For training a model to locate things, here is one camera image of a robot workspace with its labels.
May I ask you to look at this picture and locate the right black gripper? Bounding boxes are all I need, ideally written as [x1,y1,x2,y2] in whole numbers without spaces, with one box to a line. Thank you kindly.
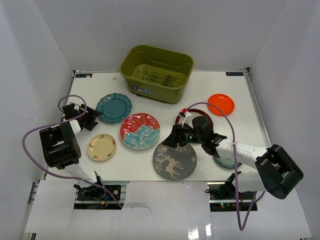
[162,122,204,149]

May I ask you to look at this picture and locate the grey plate with deer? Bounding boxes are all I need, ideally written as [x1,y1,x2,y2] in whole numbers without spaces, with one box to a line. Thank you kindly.
[152,143,197,181]

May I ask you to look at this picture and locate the teal scalloped plate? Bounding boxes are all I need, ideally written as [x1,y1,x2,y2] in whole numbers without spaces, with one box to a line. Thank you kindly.
[95,93,133,125]

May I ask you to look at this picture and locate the red plate with teal flower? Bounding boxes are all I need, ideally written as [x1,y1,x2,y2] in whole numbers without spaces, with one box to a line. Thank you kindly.
[119,113,161,150]

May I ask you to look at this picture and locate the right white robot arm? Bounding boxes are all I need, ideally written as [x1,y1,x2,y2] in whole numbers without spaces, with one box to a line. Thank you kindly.
[163,116,304,200]

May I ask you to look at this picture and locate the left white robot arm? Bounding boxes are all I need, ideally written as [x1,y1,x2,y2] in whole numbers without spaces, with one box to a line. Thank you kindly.
[39,103,106,200]

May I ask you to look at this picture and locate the olive green plastic bin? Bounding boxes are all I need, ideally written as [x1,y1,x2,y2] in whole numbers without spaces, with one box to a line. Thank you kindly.
[119,44,195,104]

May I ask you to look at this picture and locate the cream plate with small flowers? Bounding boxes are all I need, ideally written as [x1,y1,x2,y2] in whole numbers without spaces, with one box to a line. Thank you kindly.
[87,133,117,162]

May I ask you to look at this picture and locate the blue patterned small plate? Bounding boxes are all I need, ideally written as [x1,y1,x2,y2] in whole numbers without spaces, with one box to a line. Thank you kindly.
[213,156,235,170]

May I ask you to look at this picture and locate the orange plastic plate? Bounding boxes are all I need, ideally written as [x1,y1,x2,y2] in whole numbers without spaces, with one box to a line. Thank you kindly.
[207,93,235,116]

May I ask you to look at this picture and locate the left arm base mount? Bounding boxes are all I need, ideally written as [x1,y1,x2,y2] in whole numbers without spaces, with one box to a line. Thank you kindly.
[73,184,124,210]

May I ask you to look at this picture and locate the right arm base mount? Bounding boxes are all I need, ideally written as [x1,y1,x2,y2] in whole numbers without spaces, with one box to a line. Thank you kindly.
[205,173,254,212]

